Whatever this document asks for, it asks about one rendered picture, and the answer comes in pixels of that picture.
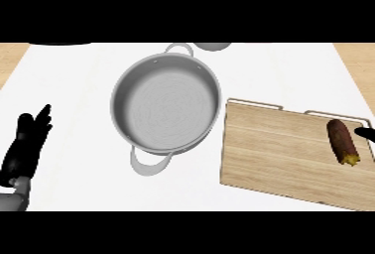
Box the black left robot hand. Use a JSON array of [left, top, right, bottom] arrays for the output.
[[0, 103, 55, 189]]

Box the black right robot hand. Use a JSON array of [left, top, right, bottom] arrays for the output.
[[353, 127, 375, 144]]

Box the wooden tray with handles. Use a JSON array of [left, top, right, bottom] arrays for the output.
[[219, 97, 375, 211]]

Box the brown sweet potato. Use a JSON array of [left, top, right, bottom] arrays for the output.
[[325, 118, 362, 167]]

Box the silver two-handled pot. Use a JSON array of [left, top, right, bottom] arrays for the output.
[[108, 43, 224, 178]]

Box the grey round object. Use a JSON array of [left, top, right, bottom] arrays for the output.
[[192, 43, 233, 53]]

